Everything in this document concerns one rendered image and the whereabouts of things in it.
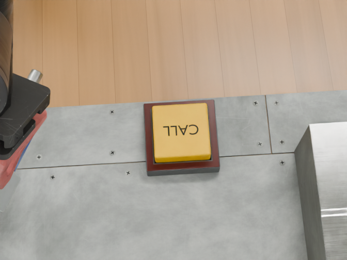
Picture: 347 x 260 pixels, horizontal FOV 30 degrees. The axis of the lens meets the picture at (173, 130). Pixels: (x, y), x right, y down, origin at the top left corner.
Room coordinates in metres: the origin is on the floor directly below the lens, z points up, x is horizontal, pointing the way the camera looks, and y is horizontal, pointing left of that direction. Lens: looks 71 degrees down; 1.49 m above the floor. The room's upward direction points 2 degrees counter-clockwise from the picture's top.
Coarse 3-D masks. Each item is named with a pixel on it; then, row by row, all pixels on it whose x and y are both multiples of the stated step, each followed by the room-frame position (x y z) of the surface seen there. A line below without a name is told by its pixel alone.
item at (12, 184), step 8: (32, 72) 0.25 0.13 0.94; (40, 72) 0.26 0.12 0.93; (32, 80) 0.25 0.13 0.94; (24, 152) 0.18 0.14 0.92; (16, 168) 0.17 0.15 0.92; (16, 176) 0.16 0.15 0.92; (8, 184) 0.15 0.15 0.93; (16, 184) 0.15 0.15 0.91; (0, 192) 0.14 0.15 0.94; (8, 192) 0.14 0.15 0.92; (0, 200) 0.13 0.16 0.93; (8, 200) 0.14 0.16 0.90; (0, 208) 0.13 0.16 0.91
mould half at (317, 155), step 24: (312, 144) 0.19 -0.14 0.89; (336, 144) 0.19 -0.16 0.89; (312, 168) 0.17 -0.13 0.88; (336, 168) 0.16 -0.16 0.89; (312, 192) 0.15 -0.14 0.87; (336, 192) 0.14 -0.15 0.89; (312, 216) 0.13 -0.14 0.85; (336, 216) 0.12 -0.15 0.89; (312, 240) 0.10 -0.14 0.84; (336, 240) 0.10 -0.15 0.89
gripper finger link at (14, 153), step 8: (32, 120) 0.18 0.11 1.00; (40, 120) 0.18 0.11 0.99; (24, 128) 0.17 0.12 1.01; (32, 128) 0.17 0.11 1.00; (24, 136) 0.17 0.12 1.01; (32, 136) 0.18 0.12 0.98; (0, 144) 0.16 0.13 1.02; (16, 144) 0.16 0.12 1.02; (24, 144) 0.17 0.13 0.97; (0, 152) 0.15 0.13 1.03; (8, 152) 0.15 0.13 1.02; (16, 152) 0.15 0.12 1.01; (0, 160) 0.14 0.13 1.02; (8, 160) 0.14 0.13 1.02; (16, 160) 0.16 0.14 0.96; (0, 168) 0.14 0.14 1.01; (8, 168) 0.16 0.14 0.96; (0, 176) 0.14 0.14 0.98; (8, 176) 0.15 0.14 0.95; (0, 184) 0.14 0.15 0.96
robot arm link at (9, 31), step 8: (0, 16) 0.20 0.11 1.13; (0, 24) 0.20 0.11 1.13; (8, 24) 0.20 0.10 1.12; (0, 32) 0.19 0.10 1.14; (8, 32) 0.20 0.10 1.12; (0, 40) 0.18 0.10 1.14; (8, 40) 0.19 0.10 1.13; (0, 48) 0.18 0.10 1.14; (8, 48) 0.18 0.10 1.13; (0, 56) 0.17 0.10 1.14; (8, 56) 0.18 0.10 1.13; (0, 64) 0.16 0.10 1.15; (8, 64) 0.17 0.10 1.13; (0, 72) 0.16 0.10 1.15; (8, 72) 0.16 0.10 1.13; (0, 80) 0.15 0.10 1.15; (8, 80) 0.16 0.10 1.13; (0, 88) 0.15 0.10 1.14; (8, 88) 0.15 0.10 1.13; (0, 96) 0.15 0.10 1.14; (0, 104) 0.15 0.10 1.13; (0, 112) 0.14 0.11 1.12
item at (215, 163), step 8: (144, 104) 0.26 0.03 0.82; (152, 104) 0.26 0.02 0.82; (160, 104) 0.26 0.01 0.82; (168, 104) 0.26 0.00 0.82; (176, 104) 0.26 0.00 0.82; (208, 104) 0.26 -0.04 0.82; (216, 136) 0.22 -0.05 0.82; (216, 144) 0.21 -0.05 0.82; (216, 152) 0.21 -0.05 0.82; (152, 160) 0.20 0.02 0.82; (216, 160) 0.20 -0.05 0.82; (152, 168) 0.19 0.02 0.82; (160, 168) 0.19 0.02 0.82; (168, 168) 0.19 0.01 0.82; (176, 168) 0.19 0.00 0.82; (184, 168) 0.19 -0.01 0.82; (192, 168) 0.19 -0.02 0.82
